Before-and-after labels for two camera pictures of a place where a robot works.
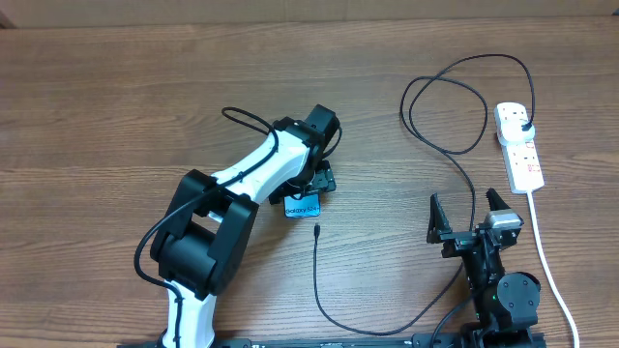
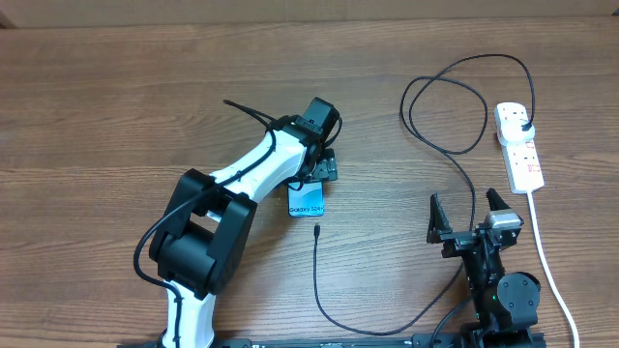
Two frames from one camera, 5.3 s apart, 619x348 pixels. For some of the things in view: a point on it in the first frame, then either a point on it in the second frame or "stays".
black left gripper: (322, 178) -> (325, 168)
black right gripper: (456, 241) stays
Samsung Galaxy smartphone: (307, 206) stays
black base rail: (472, 340) stays
